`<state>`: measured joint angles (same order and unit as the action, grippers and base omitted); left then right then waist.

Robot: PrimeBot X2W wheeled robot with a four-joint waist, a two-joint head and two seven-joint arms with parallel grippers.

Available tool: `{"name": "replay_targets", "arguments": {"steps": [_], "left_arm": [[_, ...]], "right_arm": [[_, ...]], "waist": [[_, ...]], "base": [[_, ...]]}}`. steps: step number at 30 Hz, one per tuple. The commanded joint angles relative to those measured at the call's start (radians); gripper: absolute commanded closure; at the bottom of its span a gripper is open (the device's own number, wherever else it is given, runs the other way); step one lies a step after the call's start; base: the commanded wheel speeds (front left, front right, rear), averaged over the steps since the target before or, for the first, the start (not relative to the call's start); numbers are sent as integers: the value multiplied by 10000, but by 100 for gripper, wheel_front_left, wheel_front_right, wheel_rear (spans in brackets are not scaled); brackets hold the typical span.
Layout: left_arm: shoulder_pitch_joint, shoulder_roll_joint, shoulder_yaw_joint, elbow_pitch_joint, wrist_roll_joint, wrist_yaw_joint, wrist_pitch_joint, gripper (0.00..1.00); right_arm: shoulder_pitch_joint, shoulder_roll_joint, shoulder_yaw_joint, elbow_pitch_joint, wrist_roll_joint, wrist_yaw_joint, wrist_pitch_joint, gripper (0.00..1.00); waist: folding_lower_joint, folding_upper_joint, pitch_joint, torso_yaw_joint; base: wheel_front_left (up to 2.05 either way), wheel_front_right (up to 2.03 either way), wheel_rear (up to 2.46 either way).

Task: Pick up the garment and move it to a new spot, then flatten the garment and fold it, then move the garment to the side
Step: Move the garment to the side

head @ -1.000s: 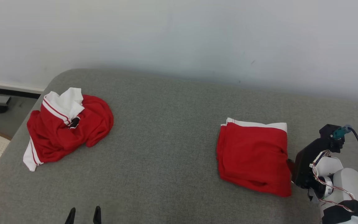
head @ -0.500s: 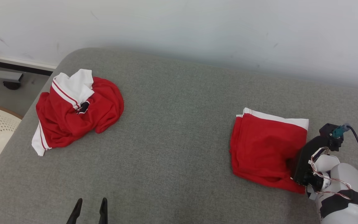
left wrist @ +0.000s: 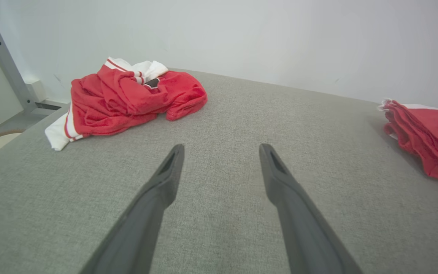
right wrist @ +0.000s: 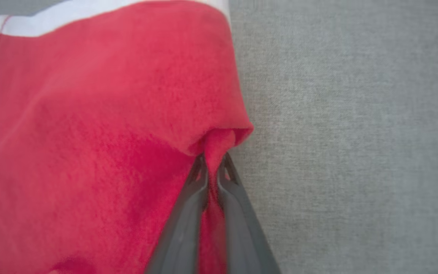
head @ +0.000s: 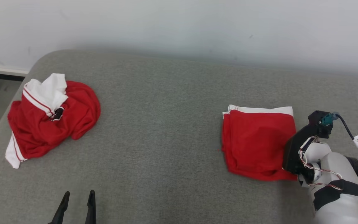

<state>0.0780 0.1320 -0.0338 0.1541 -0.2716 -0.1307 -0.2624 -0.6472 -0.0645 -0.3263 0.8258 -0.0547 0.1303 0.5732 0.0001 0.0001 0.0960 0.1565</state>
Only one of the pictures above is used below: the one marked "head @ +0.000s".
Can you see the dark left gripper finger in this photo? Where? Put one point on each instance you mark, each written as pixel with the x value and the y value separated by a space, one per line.
pixel 61 207
pixel 91 208

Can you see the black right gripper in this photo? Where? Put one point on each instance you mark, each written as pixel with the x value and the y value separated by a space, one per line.
pixel 292 152

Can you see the red shorts with white trim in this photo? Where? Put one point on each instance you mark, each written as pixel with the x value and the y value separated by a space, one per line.
pixel 253 146

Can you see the red white jersey number 23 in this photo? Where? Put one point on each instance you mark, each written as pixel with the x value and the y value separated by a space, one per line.
pixel 39 133

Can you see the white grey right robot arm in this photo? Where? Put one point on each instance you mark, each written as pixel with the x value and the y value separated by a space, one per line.
pixel 337 168

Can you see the black floor edge strip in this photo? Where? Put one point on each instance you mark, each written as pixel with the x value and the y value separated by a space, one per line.
pixel 2 76

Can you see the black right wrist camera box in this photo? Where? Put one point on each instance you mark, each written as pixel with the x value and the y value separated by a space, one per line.
pixel 315 119

